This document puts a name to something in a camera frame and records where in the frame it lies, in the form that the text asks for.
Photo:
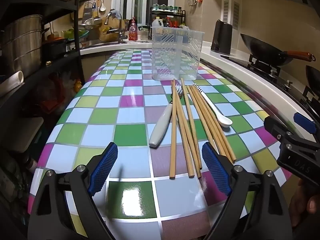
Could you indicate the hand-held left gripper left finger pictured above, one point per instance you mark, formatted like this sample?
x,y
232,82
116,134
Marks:
x,y
105,170

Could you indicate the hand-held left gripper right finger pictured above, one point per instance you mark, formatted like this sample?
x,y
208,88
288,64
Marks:
x,y
216,172

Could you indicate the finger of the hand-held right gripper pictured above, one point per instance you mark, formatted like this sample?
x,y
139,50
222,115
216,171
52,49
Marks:
x,y
276,127
303,122

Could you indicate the set of wooden chopsticks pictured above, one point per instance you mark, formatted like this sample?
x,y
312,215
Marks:
x,y
173,142

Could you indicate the clear plastic utensil holder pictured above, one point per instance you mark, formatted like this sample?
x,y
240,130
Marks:
x,y
175,62

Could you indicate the person's right hand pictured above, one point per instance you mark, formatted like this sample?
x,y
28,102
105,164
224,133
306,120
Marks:
x,y
307,205

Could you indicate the silver stove knob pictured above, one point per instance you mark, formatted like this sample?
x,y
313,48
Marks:
x,y
288,85
272,73

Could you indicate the checkered tablecloth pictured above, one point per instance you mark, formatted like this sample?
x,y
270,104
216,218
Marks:
x,y
130,135

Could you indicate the dark pan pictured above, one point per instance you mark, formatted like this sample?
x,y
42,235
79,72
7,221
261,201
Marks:
x,y
315,77

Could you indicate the black gas stove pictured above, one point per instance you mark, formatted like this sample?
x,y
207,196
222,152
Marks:
x,y
240,61

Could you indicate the yellow toy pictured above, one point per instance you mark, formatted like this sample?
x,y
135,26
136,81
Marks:
x,y
78,86

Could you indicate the red bag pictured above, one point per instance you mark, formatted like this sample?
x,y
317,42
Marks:
x,y
53,95

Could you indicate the black electric kettle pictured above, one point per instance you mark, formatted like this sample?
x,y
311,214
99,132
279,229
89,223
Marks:
x,y
221,37

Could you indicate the white paper roll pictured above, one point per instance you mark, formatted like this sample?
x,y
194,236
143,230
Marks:
x,y
12,81

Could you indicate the black pot with orange lid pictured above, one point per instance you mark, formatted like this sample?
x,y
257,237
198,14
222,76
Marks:
x,y
56,50

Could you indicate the wooden cutting board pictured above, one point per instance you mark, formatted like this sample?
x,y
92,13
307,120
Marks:
x,y
105,37

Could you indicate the steel kitchen faucet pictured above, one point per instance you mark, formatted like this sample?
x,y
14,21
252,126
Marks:
x,y
121,32

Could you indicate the green bowl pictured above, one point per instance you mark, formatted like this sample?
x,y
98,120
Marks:
x,y
78,33

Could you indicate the glass jar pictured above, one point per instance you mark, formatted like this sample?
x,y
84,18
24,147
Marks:
x,y
144,34

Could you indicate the red soap bottle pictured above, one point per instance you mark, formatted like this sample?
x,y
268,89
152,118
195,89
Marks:
x,y
133,31

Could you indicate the black shelf rack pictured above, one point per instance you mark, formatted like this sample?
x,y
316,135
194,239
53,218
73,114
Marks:
x,y
78,30

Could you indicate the steel colander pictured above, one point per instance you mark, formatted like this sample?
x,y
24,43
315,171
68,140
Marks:
x,y
90,23

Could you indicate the row of sauce bottles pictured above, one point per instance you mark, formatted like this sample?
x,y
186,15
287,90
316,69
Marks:
x,y
172,23

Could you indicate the large steel stockpot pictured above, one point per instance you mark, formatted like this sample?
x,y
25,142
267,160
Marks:
x,y
22,45

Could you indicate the white plastic jug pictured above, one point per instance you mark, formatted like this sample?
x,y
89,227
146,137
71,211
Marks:
x,y
157,22

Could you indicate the black spice rack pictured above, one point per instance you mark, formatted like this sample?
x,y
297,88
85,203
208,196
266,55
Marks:
x,y
167,12

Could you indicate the metal grater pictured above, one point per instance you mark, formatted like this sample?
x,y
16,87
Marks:
x,y
88,11

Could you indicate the white hanging ladle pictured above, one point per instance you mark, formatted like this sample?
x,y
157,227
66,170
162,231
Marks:
x,y
102,6

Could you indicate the row of spice jars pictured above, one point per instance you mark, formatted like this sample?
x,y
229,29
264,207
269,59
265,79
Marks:
x,y
162,7

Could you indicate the white-framed window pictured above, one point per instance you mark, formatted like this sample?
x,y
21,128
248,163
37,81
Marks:
x,y
135,2

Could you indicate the white wall vent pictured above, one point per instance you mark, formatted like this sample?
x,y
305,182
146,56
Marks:
x,y
226,11
236,15

